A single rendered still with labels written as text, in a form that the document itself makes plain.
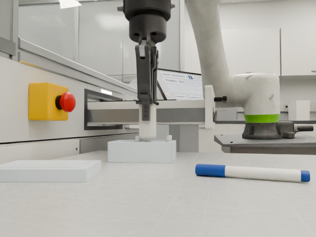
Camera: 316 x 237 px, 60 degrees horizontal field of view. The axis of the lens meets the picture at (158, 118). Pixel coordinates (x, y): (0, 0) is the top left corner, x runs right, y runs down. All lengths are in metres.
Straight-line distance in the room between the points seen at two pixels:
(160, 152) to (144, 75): 0.14
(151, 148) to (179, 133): 1.22
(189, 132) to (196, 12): 0.94
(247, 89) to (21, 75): 0.77
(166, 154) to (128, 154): 0.07
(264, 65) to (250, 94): 3.25
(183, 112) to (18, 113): 0.37
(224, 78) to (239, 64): 3.16
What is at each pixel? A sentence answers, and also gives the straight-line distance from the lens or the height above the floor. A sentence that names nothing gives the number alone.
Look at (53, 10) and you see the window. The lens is 0.72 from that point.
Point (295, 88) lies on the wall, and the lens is 4.76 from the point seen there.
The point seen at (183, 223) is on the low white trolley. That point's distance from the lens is 0.21.
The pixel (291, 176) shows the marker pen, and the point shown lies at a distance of 0.37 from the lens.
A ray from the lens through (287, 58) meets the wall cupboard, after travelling 4.42.
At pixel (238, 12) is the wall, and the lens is 4.86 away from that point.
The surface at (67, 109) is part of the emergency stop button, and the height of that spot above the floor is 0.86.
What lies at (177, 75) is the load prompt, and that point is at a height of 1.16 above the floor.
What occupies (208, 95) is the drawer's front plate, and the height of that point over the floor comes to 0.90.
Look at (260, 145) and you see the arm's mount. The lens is 0.95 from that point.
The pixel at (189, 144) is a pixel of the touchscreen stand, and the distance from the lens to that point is 1.77.
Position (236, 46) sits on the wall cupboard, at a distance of 4.30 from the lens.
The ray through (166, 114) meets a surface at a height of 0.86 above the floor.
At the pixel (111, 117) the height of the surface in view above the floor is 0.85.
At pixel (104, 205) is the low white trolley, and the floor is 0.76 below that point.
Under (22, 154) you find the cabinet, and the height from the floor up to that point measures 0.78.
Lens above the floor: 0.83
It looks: 2 degrees up
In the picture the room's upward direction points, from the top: straight up
